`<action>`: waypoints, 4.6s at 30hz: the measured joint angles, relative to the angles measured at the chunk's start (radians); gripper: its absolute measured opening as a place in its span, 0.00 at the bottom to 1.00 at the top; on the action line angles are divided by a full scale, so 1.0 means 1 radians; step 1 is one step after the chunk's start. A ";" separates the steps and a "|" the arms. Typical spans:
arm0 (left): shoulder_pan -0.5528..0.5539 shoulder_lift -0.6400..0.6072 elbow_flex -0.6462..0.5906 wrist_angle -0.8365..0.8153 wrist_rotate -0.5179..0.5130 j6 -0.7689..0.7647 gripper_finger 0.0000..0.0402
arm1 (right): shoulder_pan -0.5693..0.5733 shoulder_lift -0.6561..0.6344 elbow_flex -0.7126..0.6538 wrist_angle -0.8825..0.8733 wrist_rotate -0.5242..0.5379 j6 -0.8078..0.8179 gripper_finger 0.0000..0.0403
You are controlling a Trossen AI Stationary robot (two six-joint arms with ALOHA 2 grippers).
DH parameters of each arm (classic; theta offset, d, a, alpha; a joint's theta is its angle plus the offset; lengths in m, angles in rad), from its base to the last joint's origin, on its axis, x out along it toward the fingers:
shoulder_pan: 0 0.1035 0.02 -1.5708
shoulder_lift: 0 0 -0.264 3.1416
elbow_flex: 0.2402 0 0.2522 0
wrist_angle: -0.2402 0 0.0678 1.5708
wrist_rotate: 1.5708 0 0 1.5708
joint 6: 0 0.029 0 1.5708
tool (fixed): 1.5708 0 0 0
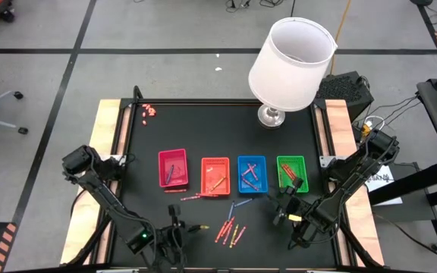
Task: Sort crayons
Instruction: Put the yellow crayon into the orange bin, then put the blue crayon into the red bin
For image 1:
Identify yellow-orange power cable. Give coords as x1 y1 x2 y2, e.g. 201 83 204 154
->
329 0 353 76

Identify blue plastic basket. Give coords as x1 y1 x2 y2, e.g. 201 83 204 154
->
237 155 269 194

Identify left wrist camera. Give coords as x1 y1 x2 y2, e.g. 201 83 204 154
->
168 204 181 225

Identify green plastic basket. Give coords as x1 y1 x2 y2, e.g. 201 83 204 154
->
276 155 310 193

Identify printed white paper sheet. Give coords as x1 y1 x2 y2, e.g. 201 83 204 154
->
366 165 404 206

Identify orange plastic basket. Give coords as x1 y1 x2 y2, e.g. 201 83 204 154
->
200 157 231 196

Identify pink-red plastic basket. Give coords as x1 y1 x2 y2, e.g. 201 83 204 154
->
158 148 190 189

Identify black perforated box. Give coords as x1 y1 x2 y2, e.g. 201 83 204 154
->
315 71 375 123

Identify black floor cable bundle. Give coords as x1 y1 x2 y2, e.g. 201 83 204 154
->
224 0 280 9

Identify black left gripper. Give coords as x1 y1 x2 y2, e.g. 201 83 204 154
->
159 223 200 247

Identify white shade table lamp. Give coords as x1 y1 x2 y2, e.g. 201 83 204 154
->
247 17 338 129

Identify wooden side board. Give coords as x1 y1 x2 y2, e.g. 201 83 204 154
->
59 99 123 265
324 99 385 266

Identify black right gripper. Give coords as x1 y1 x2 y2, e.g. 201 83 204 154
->
272 189 307 228

